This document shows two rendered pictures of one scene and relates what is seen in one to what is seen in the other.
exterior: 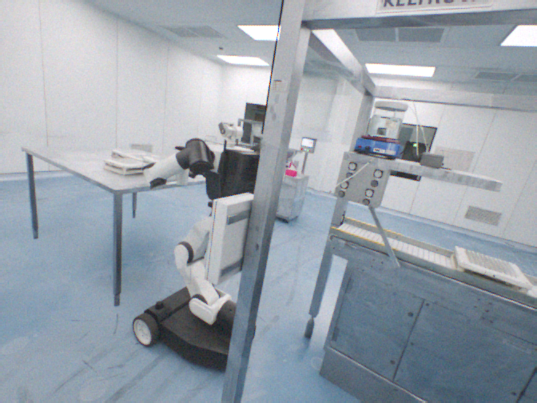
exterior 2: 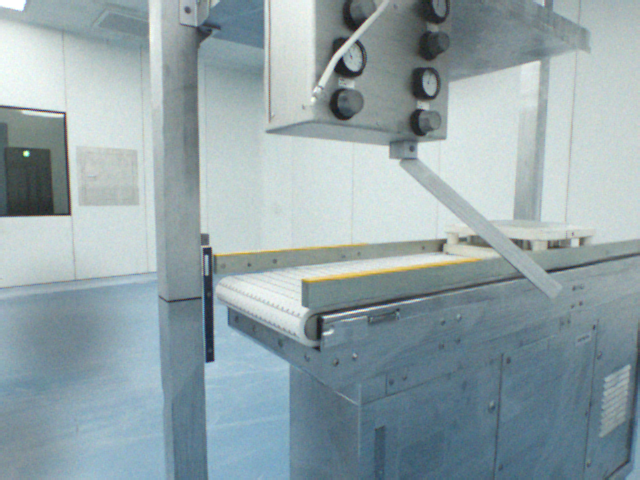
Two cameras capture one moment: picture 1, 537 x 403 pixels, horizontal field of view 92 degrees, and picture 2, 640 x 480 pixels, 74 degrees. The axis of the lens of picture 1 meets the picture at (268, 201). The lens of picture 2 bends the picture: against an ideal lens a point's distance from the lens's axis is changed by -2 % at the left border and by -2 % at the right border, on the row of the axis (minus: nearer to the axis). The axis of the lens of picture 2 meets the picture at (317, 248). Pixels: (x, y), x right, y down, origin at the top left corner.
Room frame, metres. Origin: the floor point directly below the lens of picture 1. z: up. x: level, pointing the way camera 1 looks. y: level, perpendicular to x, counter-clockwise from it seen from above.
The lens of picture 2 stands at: (1.11, 0.09, 1.07)
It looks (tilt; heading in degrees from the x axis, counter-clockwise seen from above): 7 degrees down; 295
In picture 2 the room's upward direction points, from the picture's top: straight up
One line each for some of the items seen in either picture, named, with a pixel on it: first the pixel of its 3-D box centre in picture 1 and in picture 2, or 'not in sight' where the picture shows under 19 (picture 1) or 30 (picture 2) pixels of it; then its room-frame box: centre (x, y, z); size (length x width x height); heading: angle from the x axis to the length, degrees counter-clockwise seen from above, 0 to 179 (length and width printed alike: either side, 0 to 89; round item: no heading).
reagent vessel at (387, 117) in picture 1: (387, 119); not in sight; (1.37, -0.50, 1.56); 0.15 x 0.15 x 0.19
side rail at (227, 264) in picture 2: (470, 260); (460, 243); (1.25, -1.06, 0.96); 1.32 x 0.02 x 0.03; 61
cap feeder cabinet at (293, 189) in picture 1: (282, 194); not in sight; (4.34, -0.22, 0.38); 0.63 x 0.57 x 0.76; 65
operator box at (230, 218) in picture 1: (233, 237); not in sight; (0.76, 0.09, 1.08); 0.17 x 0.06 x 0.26; 151
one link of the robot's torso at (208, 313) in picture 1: (211, 304); not in sight; (1.44, 0.25, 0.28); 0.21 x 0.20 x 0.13; 64
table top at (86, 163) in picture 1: (129, 164); not in sight; (2.39, 1.34, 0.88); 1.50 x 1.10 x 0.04; 61
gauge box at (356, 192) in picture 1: (362, 181); (361, 56); (1.30, -0.44, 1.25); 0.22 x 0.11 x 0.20; 61
